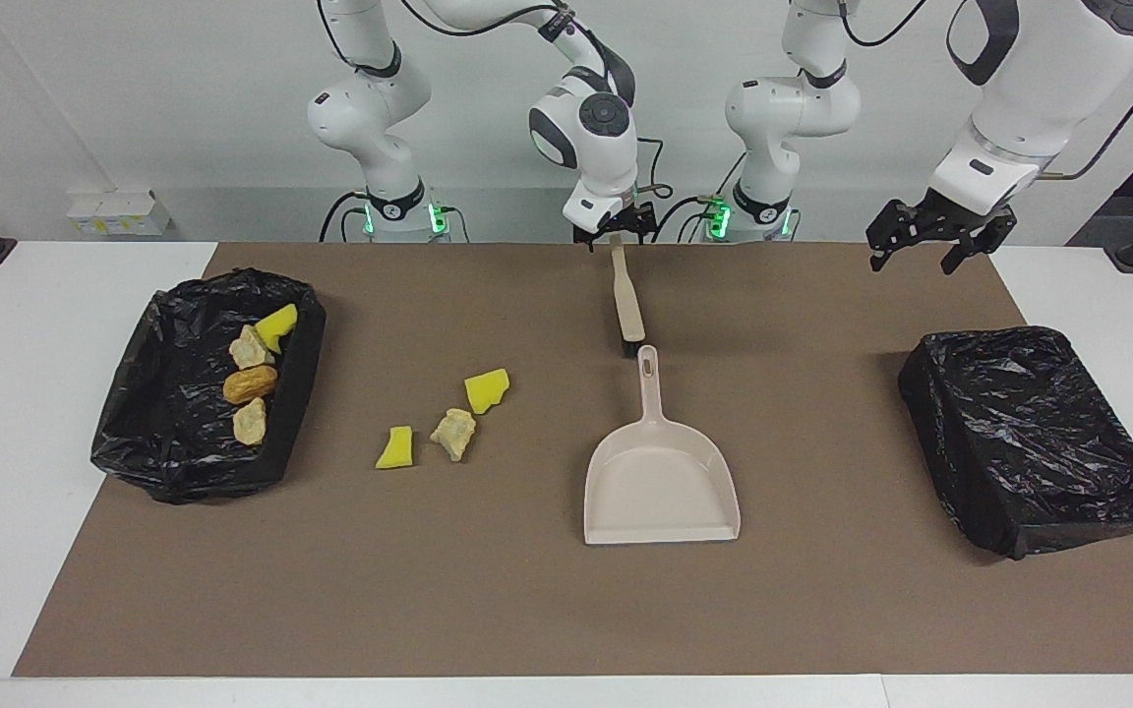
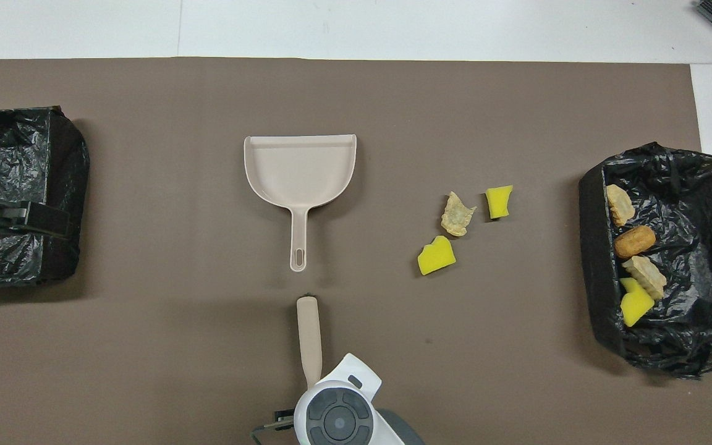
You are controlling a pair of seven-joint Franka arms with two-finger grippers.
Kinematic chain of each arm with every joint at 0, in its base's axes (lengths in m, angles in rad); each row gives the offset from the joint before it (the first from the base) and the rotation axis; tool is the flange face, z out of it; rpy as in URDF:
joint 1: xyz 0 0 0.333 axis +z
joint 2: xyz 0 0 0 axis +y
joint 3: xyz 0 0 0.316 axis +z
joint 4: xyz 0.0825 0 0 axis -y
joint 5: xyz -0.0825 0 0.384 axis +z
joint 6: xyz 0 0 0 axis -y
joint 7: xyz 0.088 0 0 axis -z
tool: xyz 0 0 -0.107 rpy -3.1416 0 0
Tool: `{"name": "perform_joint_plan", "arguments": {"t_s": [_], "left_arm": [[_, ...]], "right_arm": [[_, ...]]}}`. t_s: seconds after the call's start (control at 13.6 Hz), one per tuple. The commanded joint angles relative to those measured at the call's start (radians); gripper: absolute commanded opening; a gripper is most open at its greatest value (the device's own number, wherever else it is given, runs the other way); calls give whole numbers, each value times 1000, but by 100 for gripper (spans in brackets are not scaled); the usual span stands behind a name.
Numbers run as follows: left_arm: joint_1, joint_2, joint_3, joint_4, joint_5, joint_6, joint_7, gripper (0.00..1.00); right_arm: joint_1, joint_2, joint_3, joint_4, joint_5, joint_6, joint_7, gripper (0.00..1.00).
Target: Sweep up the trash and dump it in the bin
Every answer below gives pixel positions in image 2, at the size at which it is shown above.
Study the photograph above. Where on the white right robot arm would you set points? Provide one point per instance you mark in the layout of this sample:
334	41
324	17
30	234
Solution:
337	420

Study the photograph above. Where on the black bag lined bin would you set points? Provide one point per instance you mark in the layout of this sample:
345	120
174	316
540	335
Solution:
22	161
696	222

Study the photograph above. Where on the beige foam chunk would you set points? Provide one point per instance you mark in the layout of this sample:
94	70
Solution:
457	215

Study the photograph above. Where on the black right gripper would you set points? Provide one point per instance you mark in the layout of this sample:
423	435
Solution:
283	418

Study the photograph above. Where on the brown table mat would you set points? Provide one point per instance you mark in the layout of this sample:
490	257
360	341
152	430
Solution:
207	340

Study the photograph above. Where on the beige plastic dustpan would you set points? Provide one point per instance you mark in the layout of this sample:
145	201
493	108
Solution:
300	173

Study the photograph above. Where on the beige ridged dumpling toy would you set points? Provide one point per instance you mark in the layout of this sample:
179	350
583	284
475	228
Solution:
620	204
645	276

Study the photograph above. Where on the notched yellow sponge piece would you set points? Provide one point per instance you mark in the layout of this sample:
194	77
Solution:
635	304

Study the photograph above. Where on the brown bread roll toy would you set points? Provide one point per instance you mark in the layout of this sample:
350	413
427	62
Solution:
635	241

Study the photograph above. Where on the beige hand brush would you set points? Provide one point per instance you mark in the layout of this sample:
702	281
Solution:
309	334

